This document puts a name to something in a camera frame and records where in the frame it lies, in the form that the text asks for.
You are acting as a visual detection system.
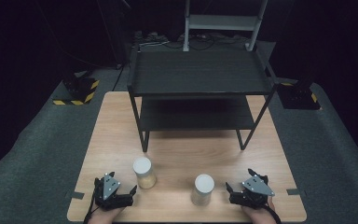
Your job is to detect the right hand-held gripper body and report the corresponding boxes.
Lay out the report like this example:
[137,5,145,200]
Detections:
[229,175,276,210]

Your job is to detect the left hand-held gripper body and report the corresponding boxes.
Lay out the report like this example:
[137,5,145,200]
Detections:
[92,173,134,211]

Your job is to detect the glass jar with white lid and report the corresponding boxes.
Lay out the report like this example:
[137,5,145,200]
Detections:
[132,156,158,189]
[190,174,215,206]

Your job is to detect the black two-tier shelf rack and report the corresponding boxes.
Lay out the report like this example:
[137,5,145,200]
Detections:
[126,43,280,153]

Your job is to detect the person's left hand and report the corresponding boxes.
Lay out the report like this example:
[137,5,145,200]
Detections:
[88,206,126,224]

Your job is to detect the person's right hand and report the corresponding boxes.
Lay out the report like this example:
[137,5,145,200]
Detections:
[241,196,278,224]

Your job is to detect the grey tape piece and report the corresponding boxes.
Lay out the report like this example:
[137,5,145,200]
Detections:
[64,189,86,201]
[285,188,308,197]

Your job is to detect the black base with yellow stripes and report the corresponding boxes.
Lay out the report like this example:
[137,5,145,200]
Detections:
[277,81,322,110]
[52,77,101,106]

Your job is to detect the white metal stand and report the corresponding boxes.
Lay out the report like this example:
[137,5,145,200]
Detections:
[183,0,269,52]

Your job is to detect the left hand-held gripper cable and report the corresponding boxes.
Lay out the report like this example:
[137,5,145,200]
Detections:
[83,186,98,224]

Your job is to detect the hand-held gripper cable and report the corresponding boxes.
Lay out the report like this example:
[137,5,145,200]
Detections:
[266,203,282,224]
[83,186,98,224]

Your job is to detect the right hand-held gripper cable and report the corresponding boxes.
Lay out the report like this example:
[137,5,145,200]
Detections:
[266,203,282,224]

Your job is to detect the black floor cables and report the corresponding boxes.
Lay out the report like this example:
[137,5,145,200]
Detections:
[164,32,247,51]

